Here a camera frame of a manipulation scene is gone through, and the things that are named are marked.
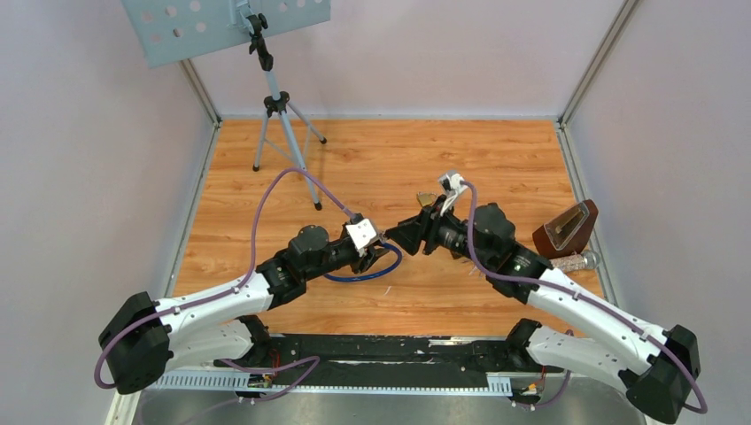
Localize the brass padlock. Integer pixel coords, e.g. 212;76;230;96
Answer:
415;192;438;207

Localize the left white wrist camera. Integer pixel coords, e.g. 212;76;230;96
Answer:
345;218;382;256

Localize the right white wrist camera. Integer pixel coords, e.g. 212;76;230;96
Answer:
437;170;470;217

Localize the blue music stand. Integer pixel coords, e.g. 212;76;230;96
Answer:
120;0;332;213

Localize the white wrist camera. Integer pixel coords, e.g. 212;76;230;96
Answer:
345;218;382;256
437;170;470;217

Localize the brown wooden metronome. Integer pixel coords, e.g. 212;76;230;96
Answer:
532;199;599;259

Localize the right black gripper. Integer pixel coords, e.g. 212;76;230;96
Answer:
384;197;492;269

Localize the blue cable lock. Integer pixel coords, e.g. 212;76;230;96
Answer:
323;247;404;283

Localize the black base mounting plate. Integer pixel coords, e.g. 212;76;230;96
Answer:
234;334;542;389

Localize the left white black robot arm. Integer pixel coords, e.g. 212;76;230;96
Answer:
95;220;395;395

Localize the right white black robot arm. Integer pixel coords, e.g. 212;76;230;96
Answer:
385;203;701;424

